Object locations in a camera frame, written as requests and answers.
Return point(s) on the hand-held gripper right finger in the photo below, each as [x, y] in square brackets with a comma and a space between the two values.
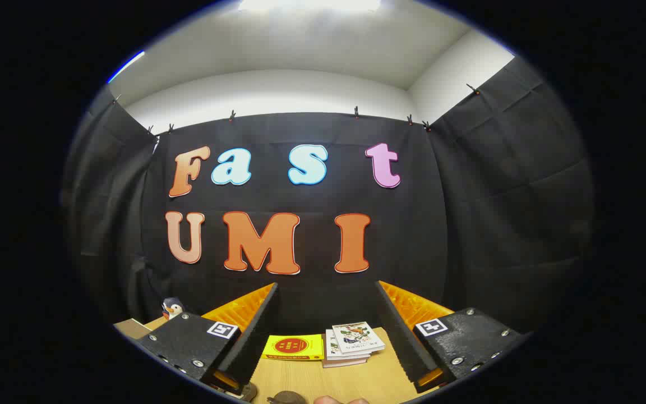
[398, 336]

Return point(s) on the white book with floral cover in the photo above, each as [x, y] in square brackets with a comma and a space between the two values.
[358, 338]

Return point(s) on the penguin plush toy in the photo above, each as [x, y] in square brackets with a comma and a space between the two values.
[172, 308]

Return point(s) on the black backdrop cloth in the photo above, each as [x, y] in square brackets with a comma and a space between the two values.
[317, 297]

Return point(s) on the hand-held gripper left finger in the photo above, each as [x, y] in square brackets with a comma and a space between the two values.
[255, 336]

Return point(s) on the yellow book with red circle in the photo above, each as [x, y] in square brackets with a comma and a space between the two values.
[294, 347]

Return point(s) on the white book with dark spine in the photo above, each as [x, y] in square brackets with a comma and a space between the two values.
[342, 362]

